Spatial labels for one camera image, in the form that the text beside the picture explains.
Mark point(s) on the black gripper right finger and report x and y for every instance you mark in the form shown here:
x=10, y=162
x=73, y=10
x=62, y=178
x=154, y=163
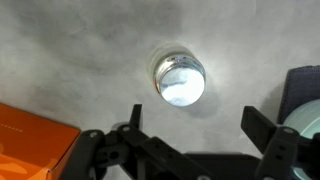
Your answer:
x=283, y=150

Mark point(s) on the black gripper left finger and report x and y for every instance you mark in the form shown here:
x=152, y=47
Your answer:
x=133, y=150

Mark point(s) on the clear glass cup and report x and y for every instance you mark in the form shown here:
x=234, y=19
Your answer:
x=182, y=86

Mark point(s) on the silver tin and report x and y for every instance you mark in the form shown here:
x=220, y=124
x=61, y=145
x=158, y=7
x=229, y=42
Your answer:
x=156, y=55

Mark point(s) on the mint green bowl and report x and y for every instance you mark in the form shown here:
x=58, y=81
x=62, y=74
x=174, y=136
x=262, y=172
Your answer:
x=306, y=120

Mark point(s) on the dark grey placemat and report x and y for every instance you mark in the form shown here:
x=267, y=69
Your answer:
x=301, y=86

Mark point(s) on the orange cardboard box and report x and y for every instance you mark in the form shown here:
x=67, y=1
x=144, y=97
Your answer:
x=30, y=146

